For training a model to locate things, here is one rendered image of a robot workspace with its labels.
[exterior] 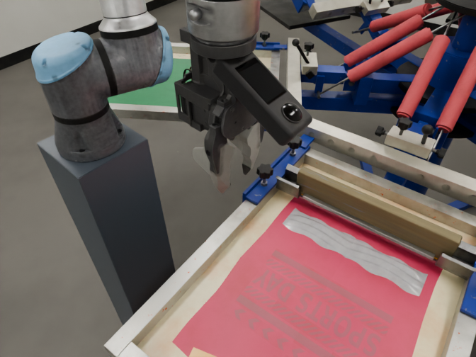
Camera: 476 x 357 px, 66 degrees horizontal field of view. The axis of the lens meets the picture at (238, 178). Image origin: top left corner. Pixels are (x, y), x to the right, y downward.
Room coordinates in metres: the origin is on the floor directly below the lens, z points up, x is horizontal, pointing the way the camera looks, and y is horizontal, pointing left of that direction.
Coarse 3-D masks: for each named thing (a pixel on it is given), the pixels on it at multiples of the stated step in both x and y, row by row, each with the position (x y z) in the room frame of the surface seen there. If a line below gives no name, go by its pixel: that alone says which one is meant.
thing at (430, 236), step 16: (304, 176) 0.72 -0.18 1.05; (320, 176) 0.71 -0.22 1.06; (304, 192) 0.71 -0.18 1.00; (320, 192) 0.69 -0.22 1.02; (336, 192) 0.66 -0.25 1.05; (352, 192) 0.65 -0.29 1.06; (352, 208) 0.63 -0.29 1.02; (368, 208) 0.61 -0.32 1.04; (384, 208) 0.59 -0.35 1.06; (384, 224) 0.58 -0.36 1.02; (400, 224) 0.56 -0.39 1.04; (416, 224) 0.55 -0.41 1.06; (432, 224) 0.55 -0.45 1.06; (416, 240) 0.54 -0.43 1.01; (432, 240) 0.52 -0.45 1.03; (448, 240) 0.50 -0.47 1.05
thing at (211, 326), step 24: (312, 216) 0.66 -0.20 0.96; (336, 216) 0.66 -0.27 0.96; (264, 240) 0.58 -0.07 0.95; (288, 240) 0.58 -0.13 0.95; (312, 240) 0.58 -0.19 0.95; (240, 264) 0.51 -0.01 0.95; (312, 264) 0.51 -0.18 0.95; (336, 264) 0.51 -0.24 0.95; (240, 288) 0.44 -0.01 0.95; (216, 312) 0.38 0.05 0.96; (192, 336) 0.33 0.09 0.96; (216, 336) 0.33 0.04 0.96; (240, 336) 0.33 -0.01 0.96
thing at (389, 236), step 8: (312, 200) 0.68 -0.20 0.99; (320, 200) 0.68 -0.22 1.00; (328, 208) 0.65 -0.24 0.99; (336, 208) 0.65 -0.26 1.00; (344, 216) 0.63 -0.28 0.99; (352, 216) 0.63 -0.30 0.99; (360, 224) 0.60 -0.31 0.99; (368, 224) 0.60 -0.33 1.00; (376, 232) 0.58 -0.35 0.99; (384, 232) 0.57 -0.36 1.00; (392, 240) 0.55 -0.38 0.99; (400, 240) 0.55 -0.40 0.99; (408, 248) 0.53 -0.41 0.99; (416, 248) 0.53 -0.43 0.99; (424, 256) 0.51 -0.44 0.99; (432, 256) 0.50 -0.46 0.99
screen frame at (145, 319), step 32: (320, 160) 0.85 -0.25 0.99; (384, 192) 0.73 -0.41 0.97; (416, 192) 0.72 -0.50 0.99; (224, 224) 0.60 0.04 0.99; (448, 224) 0.63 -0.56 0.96; (192, 256) 0.50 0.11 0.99; (160, 288) 0.42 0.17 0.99; (128, 320) 0.35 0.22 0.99; (128, 352) 0.29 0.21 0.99; (448, 352) 0.29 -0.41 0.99
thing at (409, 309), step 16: (368, 240) 0.58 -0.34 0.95; (384, 240) 0.58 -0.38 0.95; (400, 256) 0.53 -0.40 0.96; (416, 256) 0.53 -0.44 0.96; (336, 272) 0.48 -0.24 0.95; (352, 272) 0.48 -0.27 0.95; (368, 272) 0.48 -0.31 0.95; (432, 272) 0.48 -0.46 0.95; (352, 288) 0.44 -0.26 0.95; (368, 288) 0.44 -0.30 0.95; (384, 288) 0.44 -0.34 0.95; (400, 288) 0.44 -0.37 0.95; (432, 288) 0.44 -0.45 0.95; (384, 304) 0.40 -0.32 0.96; (400, 304) 0.40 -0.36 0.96; (416, 304) 0.40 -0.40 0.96; (400, 320) 0.37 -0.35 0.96; (416, 320) 0.37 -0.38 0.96; (400, 336) 0.33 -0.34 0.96; (416, 336) 0.33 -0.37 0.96; (384, 352) 0.30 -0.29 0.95; (400, 352) 0.30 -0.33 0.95
